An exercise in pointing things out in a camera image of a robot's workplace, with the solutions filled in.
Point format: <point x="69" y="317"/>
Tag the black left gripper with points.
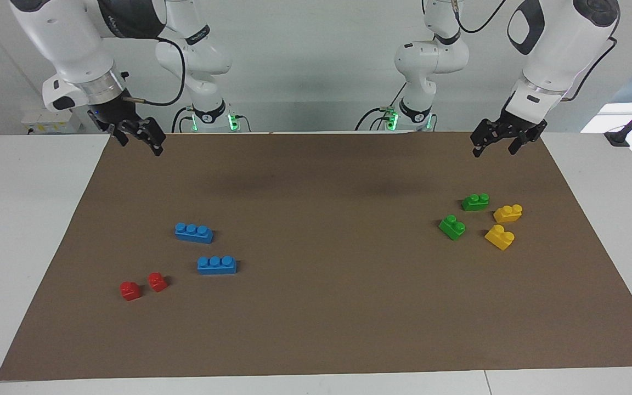
<point x="519" y="123"/>

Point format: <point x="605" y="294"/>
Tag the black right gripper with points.
<point x="113" y="115"/>

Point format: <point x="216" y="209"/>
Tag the green two-stud toy brick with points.
<point x="452" y="227"/>
<point x="475" y="202"/>

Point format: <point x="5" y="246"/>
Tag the blue three-stud toy brick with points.
<point x="193" y="233"/>
<point x="216" y="266"/>

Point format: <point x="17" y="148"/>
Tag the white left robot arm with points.
<point x="557" y="49"/>

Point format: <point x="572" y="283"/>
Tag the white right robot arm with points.
<point x="74" y="44"/>

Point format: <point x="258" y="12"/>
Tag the yellow two-stud toy brick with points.
<point x="500" y="237"/>
<point x="508" y="213"/>

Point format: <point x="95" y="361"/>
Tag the white panel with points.
<point x="601" y="123"/>

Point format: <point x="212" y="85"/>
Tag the red one-stud toy brick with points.
<point x="157" y="282"/>
<point x="130" y="291"/>

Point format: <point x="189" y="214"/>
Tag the brown table mat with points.
<point x="327" y="307"/>

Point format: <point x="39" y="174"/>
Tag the white wall box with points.
<point x="47" y="120"/>

